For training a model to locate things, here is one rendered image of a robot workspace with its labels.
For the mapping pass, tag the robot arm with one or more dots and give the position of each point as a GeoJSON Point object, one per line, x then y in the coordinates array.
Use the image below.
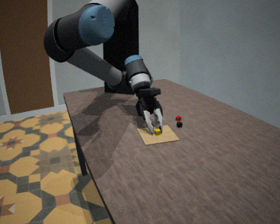
{"type": "Point", "coordinates": [92, 25]}

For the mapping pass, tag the tan mat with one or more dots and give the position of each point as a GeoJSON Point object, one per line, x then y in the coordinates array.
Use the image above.
{"type": "Point", "coordinates": [151, 139]}

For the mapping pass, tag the yellow die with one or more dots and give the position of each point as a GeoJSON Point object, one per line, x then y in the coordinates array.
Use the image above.
{"type": "Point", "coordinates": [157, 132]}

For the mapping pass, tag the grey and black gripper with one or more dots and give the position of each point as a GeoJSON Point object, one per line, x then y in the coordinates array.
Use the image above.
{"type": "Point", "coordinates": [146, 105]}

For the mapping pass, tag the black die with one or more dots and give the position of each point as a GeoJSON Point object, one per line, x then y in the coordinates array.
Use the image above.
{"type": "Point", "coordinates": [179, 124]}

